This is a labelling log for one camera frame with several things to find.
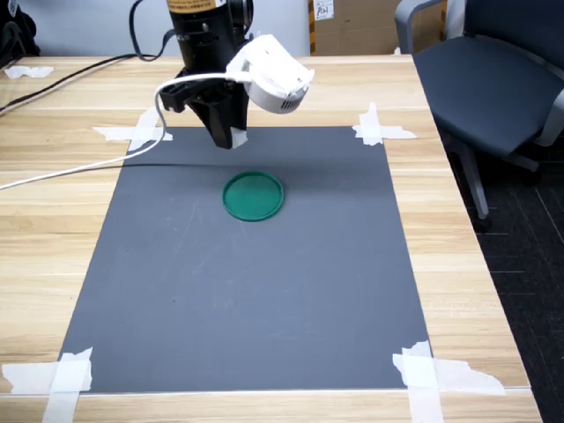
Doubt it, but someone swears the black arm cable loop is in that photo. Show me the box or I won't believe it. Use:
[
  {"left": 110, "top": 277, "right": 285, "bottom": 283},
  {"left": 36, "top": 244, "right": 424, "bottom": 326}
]
[{"left": 129, "top": 0, "right": 177, "bottom": 62}]

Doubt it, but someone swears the black table cable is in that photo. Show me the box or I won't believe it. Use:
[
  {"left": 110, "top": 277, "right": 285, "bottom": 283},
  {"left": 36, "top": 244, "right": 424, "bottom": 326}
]
[{"left": 0, "top": 52, "right": 151, "bottom": 116}]

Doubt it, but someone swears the round green lid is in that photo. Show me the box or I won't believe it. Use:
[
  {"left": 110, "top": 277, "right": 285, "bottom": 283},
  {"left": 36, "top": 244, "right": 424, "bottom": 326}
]
[{"left": 221, "top": 170, "right": 286, "bottom": 224}]

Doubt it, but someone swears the white camera cable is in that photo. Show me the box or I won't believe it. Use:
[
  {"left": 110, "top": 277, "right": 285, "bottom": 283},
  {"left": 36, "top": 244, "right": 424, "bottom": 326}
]
[{"left": 0, "top": 72, "right": 248, "bottom": 191}]

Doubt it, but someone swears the dark grey mat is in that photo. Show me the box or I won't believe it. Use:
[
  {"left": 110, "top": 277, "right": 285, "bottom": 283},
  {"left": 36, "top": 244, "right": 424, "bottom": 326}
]
[{"left": 58, "top": 126, "right": 432, "bottom": 393}]

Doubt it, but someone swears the white masking tape piece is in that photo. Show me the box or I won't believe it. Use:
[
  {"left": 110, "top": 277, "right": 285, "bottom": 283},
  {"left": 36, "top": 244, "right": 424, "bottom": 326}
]
[
  {"left": 351, "top": 101, "right": 418, "bottom": 147},
  {"left": 3, "top": 64, "right": 55, "bottom": 81},
  {"left": 391, "top": 339, "right": 507, "bottom": 423},
  {"left": 1, "top": 346, "right": 94, "bottom": 423},
  {"left": 92, "top": 105, "right": 174, "bottom": 153}
]

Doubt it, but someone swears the brown cardboard box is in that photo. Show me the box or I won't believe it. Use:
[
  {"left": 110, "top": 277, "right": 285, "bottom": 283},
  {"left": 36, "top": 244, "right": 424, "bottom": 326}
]
[{"left": 308, "top": 0, "right": 449, "bottom": 57}]

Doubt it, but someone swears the white camera box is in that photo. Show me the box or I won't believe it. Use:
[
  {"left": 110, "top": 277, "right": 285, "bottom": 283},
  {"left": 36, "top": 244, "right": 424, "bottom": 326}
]
[{"left": 226, "top": 33, "right": 316, "bottom": 115}]

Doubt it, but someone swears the black bag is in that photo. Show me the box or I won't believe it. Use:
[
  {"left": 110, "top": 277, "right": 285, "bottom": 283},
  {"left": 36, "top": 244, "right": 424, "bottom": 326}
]
[{"left": 0, "top": 0, "right": 41, "bottom": 70}]

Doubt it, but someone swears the dark grey office chair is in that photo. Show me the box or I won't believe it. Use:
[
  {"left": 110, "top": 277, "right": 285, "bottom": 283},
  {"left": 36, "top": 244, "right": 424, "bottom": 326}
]
[{"left": 394, "top": 0, "right": 564, "bottom": 234}]

